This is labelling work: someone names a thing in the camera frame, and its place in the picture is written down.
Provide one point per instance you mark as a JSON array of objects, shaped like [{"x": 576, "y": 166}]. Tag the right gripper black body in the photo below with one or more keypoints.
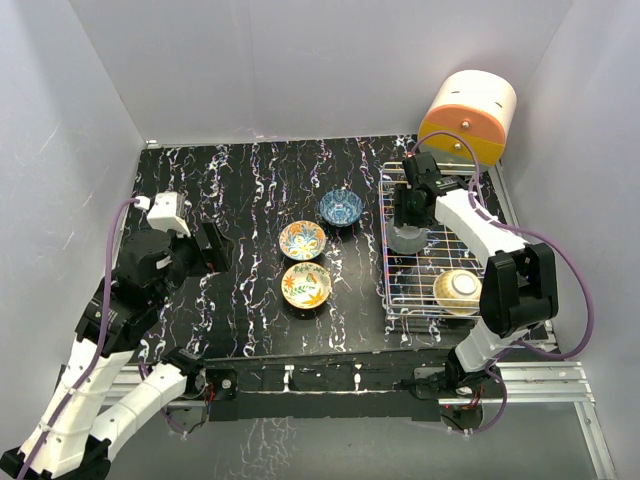
[{"x": 406, "y": 209}]

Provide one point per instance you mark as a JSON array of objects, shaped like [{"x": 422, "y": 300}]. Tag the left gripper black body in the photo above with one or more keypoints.
[{"x": 213, "y": 256}]

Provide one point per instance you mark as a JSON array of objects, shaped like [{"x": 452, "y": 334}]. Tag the red rimmed grey bowl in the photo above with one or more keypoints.
[{"x": 407, "y": 240}]

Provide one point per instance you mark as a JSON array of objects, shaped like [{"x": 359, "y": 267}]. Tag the yellow dotted bowl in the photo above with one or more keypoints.
[{"x": 458, "y": 292}]

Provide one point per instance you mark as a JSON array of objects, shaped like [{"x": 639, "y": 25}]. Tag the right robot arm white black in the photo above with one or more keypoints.
[{"x": 519, "y": 286}]

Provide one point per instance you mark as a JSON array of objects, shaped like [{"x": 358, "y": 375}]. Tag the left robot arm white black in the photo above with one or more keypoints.
[{"x": 77, "y": 438}]

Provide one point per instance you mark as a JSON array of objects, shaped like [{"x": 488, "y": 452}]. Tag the blue patterned bowl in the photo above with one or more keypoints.
[{"x": 341, "y": 207}]

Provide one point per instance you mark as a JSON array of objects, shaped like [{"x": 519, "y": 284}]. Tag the orange blue floral bowl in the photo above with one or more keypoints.
[{"x": 302, "y": 240}]

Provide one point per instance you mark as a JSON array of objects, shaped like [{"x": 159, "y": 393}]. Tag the orange green leaf bowl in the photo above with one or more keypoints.
[{"x": 306, "y": 285}]

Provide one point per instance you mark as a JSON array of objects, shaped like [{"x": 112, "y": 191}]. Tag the pink yellow drawer cabinet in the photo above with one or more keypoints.
[{"x": 470, "y": 117}]

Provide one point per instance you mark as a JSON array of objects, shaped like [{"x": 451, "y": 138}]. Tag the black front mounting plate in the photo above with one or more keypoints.
[{"x": 378, "y": 384}]

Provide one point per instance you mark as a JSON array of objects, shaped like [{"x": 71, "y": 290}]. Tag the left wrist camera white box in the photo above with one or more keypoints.
[{"x": 167, "y": 213}]

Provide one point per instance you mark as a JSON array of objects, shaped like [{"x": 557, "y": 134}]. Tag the white wire dish rack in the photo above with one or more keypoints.
[{"x": 409, "y": 279}]

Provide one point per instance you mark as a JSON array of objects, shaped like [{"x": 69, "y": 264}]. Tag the aluminium frame rail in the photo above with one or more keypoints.
[{"x": 538, "y": 424}]

